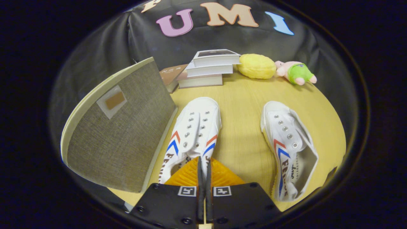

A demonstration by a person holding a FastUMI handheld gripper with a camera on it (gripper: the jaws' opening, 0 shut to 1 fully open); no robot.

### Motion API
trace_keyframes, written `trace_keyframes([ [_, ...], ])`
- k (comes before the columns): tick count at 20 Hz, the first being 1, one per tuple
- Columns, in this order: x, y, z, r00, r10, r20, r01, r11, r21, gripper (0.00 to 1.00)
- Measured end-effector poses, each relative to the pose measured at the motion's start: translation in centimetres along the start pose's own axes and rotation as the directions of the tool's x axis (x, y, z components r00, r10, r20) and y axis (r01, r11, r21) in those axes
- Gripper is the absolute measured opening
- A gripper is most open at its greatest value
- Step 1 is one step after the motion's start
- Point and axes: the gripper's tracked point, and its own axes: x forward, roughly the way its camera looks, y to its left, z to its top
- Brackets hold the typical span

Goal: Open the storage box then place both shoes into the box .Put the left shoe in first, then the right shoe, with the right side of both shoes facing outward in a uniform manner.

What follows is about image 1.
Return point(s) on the grey fabric storage box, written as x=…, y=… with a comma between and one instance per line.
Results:
x=120, y=133

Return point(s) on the black backdrop cloth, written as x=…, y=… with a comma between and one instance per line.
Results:
x=197, y=38

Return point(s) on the white thick book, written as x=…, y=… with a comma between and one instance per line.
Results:
x=210, y=70

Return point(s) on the pale pink cover book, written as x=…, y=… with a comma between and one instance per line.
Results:
x=200, y=81

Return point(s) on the white book with dark cover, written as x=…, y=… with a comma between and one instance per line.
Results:
x=216, y=57

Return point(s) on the pink and green plush toy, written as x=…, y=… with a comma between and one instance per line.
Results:
x=297, y=73

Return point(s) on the yellow plush toy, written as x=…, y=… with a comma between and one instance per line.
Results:
x=257, y=66

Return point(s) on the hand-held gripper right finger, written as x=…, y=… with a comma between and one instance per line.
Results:
x=208, y=190

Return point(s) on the white canvas shoe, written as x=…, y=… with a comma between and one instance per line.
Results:
x=287, y=143
x=194, y=130

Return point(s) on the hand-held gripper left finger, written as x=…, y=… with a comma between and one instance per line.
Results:
x=199, y=190

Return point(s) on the brown cover book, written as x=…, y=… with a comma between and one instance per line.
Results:
x=170, y=76

